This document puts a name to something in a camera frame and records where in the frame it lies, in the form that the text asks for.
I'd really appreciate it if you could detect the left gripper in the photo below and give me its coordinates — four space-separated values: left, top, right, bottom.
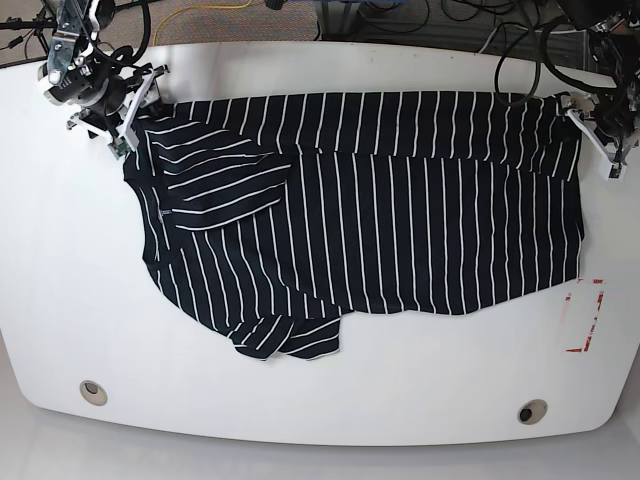
560 93 639 170

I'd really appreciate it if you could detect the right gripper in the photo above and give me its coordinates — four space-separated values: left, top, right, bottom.
66 65 170 150

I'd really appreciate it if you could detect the navy white striped T-shirt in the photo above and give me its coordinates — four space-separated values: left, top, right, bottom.
123 92 584 360

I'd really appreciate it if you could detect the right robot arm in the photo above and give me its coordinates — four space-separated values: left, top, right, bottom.
38 1 169 158

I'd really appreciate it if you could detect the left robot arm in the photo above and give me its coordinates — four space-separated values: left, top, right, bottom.
558 1 639 179

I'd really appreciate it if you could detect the black tripod stand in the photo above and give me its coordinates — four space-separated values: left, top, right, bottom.
1 1 59 59

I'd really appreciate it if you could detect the red tape rectangle marking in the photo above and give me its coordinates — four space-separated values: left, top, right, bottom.
559 278 606 353

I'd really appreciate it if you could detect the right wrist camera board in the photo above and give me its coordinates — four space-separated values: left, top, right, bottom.
108 141 130 159

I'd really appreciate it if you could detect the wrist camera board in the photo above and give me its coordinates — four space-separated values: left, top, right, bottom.
108 141 130 159
606 163 627 181

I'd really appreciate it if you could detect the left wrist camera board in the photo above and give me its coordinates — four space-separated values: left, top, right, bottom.
606 163 627 181

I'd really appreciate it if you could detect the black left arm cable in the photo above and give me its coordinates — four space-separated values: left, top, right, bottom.
493 14 621 107

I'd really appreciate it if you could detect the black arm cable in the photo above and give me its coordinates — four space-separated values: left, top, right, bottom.
94 0 156 71
493 14 621 107

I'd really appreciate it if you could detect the white cable on floor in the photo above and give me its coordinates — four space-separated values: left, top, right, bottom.
477 24 501 55

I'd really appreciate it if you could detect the yellow cable on floor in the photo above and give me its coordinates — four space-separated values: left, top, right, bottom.
152 0 251 47

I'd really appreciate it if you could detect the left table cable grommet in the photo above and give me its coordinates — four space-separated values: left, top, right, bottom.
79 380 108 407

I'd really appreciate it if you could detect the table cable grommet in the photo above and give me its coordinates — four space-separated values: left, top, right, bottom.
517 399 548 426
79 380 108 407

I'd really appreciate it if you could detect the right table cable grommet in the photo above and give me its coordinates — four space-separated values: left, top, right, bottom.
517 399 548 426

